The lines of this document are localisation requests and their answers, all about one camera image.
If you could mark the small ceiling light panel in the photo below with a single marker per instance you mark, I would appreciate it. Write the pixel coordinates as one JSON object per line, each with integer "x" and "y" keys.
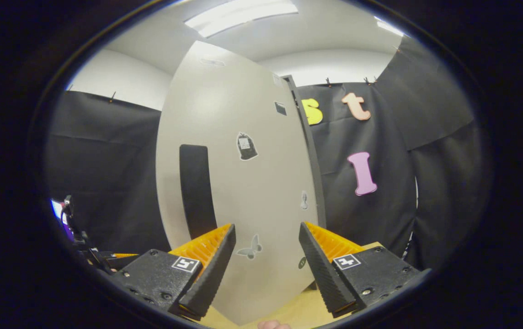
{"x": 389, "y": 27}

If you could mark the grey cabinet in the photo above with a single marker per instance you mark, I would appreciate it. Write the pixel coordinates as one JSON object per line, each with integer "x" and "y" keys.
{"x": 315, "y": 164}

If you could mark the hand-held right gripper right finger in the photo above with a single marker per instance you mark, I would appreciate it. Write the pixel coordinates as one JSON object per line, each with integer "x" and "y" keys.
{"x": 325, "y": 274}

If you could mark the grey cabinet door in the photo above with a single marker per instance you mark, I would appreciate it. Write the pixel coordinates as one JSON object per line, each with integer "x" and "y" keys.
{"x": 261, "y": 192}

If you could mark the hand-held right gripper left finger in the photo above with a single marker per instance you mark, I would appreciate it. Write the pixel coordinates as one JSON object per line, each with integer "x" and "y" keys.
{"x": 211, "y": 274}

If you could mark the black backdrop cloth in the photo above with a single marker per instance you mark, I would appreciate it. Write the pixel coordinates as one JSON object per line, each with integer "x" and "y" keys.
{"x": 106, "y": 160}

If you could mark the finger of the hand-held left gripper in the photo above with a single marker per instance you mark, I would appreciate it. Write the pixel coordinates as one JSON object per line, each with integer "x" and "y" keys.
{"x": 120, "y": 261}

